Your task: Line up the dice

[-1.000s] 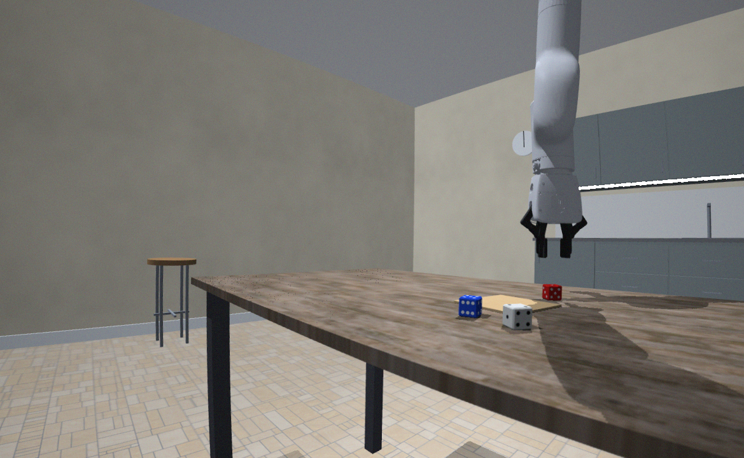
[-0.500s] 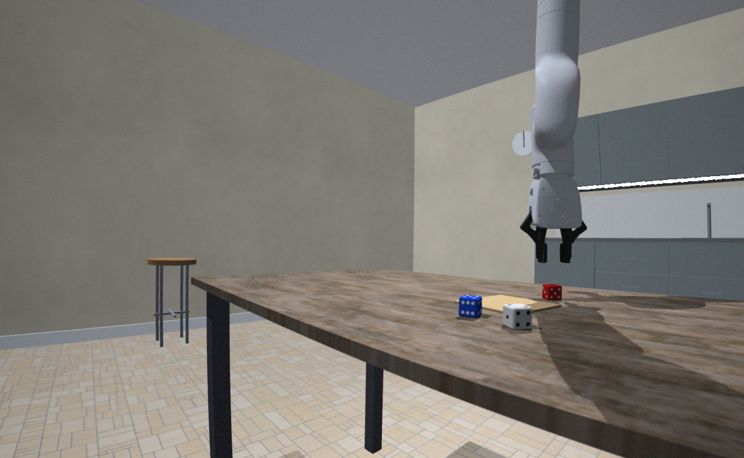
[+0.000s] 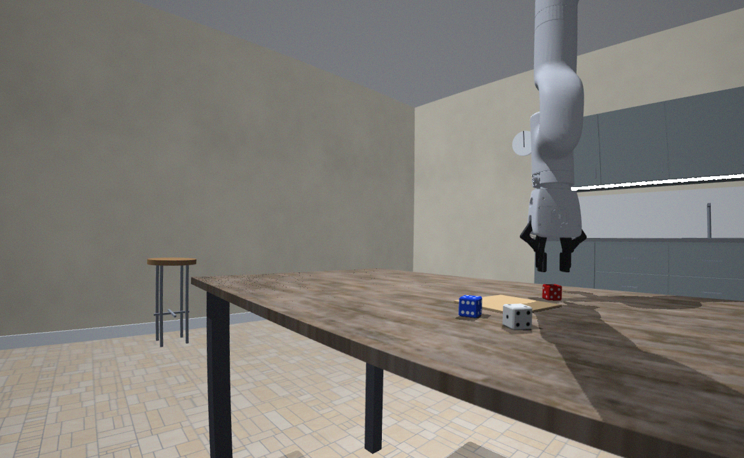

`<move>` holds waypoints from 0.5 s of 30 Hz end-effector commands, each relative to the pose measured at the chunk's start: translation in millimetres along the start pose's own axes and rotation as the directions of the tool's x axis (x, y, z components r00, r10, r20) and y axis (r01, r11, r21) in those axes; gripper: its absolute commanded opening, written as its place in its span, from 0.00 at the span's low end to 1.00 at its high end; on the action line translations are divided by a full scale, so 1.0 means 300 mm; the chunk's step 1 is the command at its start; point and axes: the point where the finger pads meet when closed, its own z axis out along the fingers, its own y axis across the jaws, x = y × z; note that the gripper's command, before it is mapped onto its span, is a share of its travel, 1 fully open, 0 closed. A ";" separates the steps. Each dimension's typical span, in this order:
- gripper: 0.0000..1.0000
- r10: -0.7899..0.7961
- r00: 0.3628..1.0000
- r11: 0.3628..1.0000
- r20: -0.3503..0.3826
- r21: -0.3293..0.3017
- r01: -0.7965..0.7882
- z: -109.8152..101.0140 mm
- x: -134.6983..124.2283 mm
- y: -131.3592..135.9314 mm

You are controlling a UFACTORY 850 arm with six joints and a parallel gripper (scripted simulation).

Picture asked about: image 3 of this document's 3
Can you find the red die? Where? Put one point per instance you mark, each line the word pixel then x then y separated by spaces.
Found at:
pixel 551 292

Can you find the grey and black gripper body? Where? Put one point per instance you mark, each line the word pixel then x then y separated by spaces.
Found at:
pixel 554 212

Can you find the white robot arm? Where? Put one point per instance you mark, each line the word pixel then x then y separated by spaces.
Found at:
pixel 561 93

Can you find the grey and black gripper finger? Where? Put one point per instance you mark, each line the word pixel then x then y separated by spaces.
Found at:
pixel 568 245
pixel 538 245

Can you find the blue die with white pips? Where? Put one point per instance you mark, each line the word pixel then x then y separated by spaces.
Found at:
pixel 470 306

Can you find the beige flat mat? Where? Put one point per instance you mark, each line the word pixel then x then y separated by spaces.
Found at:
pixel 495 303

